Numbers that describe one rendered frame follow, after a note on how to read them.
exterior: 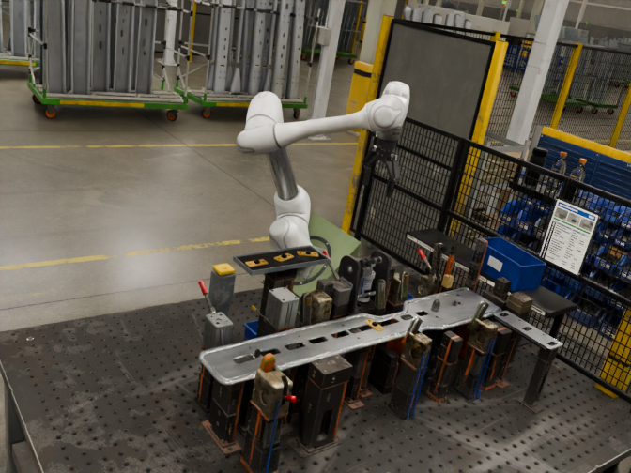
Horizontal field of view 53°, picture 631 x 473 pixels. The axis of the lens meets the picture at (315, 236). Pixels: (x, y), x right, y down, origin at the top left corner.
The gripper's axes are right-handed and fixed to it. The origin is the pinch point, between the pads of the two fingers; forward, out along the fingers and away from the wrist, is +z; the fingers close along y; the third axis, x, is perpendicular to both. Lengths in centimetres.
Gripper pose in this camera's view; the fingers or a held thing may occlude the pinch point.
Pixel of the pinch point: (377, 188)
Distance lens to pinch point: 250.4
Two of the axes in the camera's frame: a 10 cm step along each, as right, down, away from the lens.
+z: -1.6, 9.1, 3.7
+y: 5.9, 3.9, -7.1
